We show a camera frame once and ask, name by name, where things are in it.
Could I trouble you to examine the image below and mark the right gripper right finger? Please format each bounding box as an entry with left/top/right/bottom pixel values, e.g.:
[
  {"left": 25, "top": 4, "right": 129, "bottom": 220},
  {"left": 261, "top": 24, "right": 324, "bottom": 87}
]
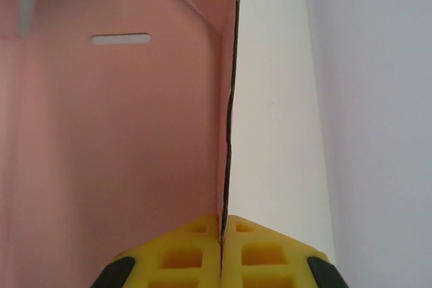
[{"left": 221, "top": 213, "right": 350, "bottom": 288}]

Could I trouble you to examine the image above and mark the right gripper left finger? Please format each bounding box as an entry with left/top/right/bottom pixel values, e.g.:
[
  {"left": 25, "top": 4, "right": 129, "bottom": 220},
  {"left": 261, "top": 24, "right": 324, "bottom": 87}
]
[{"left": 90, "top": 213, "right": 223, "bottom": 288}]

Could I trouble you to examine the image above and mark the pink paper box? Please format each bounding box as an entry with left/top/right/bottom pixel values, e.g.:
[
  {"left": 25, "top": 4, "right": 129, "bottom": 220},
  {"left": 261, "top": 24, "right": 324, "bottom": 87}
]
[{"left": 0, "top": 0, "right": 242, "bottom": 288}]

